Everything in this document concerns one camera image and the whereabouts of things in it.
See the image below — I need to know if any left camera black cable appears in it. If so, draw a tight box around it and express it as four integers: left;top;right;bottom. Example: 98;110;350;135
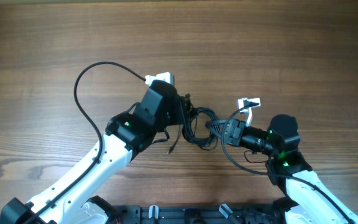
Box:
26;61;147;224

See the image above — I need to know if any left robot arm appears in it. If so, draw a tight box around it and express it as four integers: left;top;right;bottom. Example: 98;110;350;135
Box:
0;80;190;223

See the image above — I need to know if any camera black cable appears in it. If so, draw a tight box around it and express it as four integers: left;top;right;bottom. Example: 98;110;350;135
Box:
221;101;356;224
26;61;147;224

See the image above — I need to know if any right camera black cable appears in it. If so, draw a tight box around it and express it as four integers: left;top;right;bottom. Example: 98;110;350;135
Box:
221;101;356;224

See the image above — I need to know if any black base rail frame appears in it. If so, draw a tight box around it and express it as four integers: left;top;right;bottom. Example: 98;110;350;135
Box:
110;204;285;224

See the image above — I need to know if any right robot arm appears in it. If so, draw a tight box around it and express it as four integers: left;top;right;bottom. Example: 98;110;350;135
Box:
206;114;358;223

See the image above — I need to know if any black usb cable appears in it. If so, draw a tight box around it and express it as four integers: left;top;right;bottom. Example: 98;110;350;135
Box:
167;93;219;155

